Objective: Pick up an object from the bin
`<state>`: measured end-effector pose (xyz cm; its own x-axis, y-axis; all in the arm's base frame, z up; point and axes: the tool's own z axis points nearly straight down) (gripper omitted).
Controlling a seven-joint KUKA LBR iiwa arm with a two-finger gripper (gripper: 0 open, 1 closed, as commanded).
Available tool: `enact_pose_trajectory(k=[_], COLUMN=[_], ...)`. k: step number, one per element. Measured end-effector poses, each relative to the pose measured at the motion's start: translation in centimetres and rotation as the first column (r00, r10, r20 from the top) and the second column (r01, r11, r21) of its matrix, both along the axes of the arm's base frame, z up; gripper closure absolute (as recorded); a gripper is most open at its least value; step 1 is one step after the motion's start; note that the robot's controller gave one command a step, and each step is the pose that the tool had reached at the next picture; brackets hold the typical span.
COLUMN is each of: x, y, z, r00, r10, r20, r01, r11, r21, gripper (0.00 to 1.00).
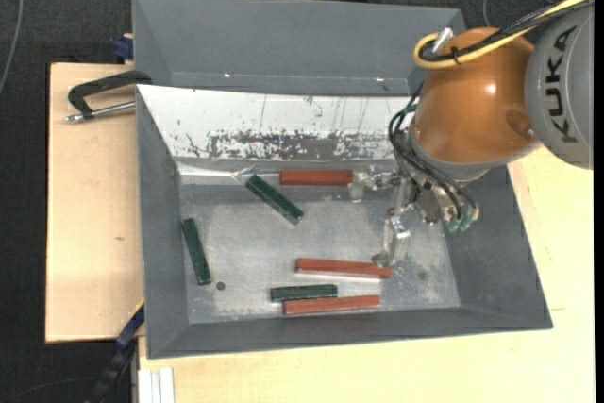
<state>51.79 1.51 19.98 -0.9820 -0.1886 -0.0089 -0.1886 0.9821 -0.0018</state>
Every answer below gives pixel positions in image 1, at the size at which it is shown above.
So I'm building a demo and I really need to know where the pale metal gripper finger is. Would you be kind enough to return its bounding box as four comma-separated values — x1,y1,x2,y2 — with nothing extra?
349,165,400,204
371,218,412,269

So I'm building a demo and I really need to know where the red-brown flat block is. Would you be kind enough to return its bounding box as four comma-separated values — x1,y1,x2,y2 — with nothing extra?
282,294,382,316
278,169,355,188
294,257,394,281

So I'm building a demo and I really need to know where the dark green flat block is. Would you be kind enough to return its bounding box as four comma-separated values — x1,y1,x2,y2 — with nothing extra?
181,217,213,287
270,283,340,303
244,174,305,227

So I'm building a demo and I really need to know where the grey metal bin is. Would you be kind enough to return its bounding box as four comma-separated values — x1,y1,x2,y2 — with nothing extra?
130,0,554,360

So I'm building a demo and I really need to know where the pale wood board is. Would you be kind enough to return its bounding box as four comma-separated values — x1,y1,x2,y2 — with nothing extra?
44,61,145,344

